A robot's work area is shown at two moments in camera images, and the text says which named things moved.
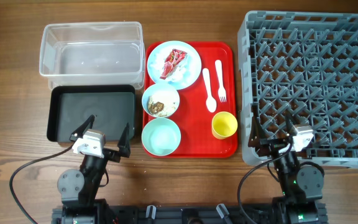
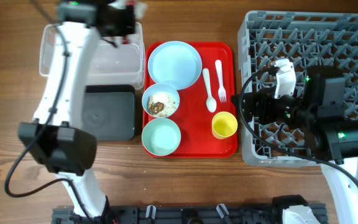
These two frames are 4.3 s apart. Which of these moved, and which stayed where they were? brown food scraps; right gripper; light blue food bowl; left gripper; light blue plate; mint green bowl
Moved: left gripper; right gripper
Stayed: mint green bowl; light blue food bowl; brown food scraps; light blue plate
